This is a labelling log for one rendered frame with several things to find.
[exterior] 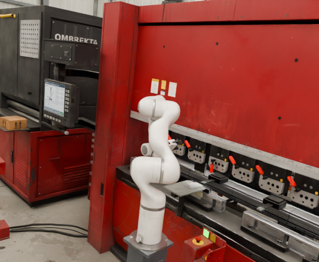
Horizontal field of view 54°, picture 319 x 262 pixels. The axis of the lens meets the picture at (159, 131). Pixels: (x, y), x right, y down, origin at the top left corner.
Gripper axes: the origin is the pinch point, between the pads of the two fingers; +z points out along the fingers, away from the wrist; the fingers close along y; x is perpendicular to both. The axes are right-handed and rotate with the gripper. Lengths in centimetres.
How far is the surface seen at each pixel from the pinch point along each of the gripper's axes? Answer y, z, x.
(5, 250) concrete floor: 180, -78, -17
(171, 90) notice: -11.3, 12.8, -43.5
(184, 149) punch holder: 8.2, 13.8, -0.3
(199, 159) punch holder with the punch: -0.6, 12.3, 14.4
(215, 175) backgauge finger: 13.4, 37.0, 24.2
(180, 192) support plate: 13.2, -7.5, 29.9
